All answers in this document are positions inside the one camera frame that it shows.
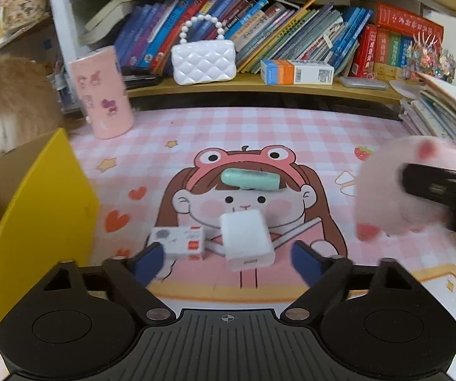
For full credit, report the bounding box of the orange white medicine box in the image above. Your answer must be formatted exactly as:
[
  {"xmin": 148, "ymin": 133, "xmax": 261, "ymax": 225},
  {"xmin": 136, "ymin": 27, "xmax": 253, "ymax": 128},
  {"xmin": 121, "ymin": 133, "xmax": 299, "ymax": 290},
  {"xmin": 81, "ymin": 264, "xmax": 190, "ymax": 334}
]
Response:
[{"xmin": 260, "ymin": 59, "xmax": 334, "ymax": 86}]

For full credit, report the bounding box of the row of leaning books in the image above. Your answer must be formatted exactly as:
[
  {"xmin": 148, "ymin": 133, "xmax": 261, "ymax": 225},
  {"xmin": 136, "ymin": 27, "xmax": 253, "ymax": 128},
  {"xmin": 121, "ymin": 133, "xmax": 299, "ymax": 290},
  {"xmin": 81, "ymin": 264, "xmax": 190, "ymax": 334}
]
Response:
[{"xmin": 79, "ymin": 0, "xmax": 373, "ymax": 76}]

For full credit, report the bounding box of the pink pig plush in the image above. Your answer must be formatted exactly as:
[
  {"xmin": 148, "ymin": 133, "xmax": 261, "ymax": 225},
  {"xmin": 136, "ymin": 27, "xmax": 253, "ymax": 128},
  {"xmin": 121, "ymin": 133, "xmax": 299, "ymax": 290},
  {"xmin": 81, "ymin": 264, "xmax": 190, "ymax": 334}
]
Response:
[{"xmin": 355, "ymin": 136, "xmax": 456, "ymax": 242}]

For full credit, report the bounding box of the stack of books papers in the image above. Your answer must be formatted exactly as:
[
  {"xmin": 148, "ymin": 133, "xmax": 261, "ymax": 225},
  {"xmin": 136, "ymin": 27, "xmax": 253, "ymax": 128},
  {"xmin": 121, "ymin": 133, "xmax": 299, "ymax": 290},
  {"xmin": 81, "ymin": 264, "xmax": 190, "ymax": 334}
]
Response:
[{"xmin": 391, "ymin": 73, "xmax": 456, "ymax": 144}]

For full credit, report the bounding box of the orange white fluffy cat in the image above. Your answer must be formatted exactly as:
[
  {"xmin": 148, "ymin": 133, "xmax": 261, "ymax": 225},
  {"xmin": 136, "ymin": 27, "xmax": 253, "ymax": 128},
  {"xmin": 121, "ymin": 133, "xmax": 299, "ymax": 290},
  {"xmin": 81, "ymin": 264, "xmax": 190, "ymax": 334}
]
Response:
[{"xmin": 0, "ymin": 56, "xmax": 64, "ymax": 156}]

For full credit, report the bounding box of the white power adapter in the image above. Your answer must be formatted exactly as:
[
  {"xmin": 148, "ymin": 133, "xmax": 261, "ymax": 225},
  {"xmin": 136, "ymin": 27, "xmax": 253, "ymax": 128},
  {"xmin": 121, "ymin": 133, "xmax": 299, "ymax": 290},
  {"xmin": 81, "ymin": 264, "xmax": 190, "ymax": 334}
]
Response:
[{"xmin": 220, "ymin": 209, "xmax": 275, "ymax": 272}]

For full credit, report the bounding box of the yellow cardboard box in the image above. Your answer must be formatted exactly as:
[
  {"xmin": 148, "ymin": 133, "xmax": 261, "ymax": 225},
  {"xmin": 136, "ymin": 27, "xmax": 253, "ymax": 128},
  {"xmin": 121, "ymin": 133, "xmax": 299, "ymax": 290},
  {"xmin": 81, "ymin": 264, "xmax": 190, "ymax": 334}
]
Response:
[{"xmin": 0, "ymin": 129, "xmax": 100, "ymax": 321}]

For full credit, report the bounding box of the pink cartoon table mat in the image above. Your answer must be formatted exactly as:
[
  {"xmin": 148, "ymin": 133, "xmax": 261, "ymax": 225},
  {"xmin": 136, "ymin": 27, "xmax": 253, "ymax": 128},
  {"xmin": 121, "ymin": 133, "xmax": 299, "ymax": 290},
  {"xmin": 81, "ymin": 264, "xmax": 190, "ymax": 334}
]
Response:
[{"xmin": 0, "ymin": 107, "xmax": 456, "ymax": 381}]

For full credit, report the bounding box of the pink cylindrical pen holder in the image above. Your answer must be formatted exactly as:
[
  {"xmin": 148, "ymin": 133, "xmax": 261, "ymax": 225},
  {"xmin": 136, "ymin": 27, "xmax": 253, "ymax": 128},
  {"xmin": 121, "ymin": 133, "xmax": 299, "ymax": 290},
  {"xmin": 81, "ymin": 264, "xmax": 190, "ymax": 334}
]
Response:
[{"xmin": 70, "ymin": 46, "xmax": 135, "ymax": 139}]

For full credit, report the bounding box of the wooden bookshelf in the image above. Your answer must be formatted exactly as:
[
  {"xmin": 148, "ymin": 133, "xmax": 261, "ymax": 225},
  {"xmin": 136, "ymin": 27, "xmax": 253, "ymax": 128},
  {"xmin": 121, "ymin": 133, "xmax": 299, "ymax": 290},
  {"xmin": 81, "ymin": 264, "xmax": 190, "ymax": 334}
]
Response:
[{"xmin": 50, "ymin": 0, "xmax": 456, "ymax": 108}]

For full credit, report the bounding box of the white quilted pearl handbag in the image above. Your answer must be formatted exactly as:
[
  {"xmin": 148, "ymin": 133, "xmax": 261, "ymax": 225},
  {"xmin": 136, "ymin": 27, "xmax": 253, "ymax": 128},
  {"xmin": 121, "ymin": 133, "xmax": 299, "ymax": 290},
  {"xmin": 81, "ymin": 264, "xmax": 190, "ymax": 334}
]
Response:
[{"xmin": 171, "ymin": 14, "xmax": 237, "ymax": 86}]

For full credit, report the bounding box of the small white red box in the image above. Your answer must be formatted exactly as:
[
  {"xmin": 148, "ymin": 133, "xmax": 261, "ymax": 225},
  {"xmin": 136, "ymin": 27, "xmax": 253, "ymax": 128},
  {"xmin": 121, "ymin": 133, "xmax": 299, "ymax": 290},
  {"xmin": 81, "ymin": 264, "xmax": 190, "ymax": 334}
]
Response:
[{"xmin": 149, "ymin": 226, "xmax": 205, "ymax": 260}]

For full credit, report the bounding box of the red dictionary box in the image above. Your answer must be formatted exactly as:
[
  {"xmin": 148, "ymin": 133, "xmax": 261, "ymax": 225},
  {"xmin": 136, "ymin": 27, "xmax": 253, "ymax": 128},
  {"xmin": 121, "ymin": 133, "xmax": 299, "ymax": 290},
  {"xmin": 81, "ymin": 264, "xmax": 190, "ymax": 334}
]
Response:
[{"xmin": 373, "ymin": 3, "xmax": 444, "ymax": 40}]

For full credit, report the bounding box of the mint green case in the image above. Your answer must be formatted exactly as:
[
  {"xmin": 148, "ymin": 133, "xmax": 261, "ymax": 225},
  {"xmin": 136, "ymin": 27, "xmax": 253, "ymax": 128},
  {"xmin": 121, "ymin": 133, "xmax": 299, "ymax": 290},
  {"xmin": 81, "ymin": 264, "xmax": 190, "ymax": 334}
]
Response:
[{"xmin": 220, "ymin": 168, "xmax": 280, "ymax": 192}]

